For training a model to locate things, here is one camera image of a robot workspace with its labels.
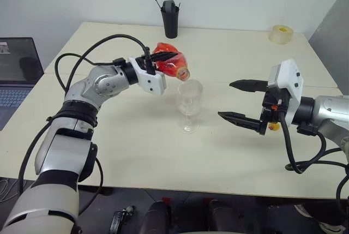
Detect dark grey laptop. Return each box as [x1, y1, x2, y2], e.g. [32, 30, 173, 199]
[0, 37, 45, 131]

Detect black left arm lower cable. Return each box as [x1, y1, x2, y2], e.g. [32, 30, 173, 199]
[17, 123, 105, 217]

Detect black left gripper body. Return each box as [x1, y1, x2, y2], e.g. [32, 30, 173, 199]
[135, 53, 158, 75]

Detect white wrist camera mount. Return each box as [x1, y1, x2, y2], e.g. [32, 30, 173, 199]
[267, 59, 304, 125]
[128, 57, 167, 95]

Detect black rounded plastic object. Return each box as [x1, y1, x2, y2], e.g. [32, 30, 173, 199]
[162, 0, 176, 13]

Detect clear wine glass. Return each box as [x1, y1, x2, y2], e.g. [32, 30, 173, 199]
[177, 79, 204, 134]

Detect thin white floor cables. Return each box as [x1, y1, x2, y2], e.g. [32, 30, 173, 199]
[0, 178, 20, 199]

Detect clear yellowish tape roll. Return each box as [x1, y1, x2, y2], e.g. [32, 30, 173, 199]
[268, 25, 294, 45]

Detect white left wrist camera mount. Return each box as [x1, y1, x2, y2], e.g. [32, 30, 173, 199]
[128, 57, 167, 95]

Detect dark rounded shape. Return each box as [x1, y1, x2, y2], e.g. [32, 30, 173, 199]
[207, 200, 246, 234]
[141, 200, 172, 234]

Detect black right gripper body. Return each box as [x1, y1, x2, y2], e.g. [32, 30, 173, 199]
[258, 86, 290, 136]

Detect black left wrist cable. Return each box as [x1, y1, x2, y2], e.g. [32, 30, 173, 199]
[54, 34, 154, 93]

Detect red plastic bottle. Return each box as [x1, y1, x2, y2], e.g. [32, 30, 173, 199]
[152, 42, 191, 81]

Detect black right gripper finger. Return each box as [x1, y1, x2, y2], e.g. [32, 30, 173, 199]
[217, 111, 262, 134]
[228, 79, 269, 93]

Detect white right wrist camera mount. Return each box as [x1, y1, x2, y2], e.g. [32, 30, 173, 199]
[267, 59, 304, 125]

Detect small black device white knob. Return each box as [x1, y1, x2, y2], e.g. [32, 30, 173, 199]
[111, 206, 136, 234]

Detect tall black cup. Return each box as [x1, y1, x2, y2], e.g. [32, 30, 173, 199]
[160, 6, 180, 39]

